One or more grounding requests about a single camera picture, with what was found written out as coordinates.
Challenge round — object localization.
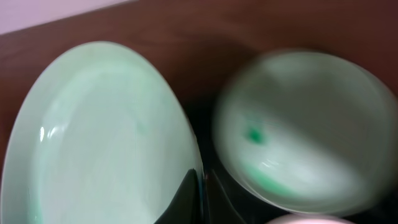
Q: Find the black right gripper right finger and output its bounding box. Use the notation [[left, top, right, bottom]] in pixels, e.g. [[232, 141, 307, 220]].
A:
[[205, 170, 246, 224]]

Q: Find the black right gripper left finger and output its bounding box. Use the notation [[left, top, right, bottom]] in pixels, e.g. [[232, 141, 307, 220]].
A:
[[155, 169, 201, 224]]

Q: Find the white plate with green stain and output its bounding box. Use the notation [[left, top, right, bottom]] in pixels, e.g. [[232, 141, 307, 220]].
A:
[[266, 215, 354, 224]]

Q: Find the mint green plate with stain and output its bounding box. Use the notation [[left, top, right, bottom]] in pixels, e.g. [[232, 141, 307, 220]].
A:
[[1, 42, 203, 224]]

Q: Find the round black serving tray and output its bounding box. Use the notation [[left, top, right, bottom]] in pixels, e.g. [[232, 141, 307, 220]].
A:
[[183, 102, 398, 224]]

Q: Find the pale green back plate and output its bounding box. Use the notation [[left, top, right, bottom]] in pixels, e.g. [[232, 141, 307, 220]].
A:
[[213, 50, 397, 216]]

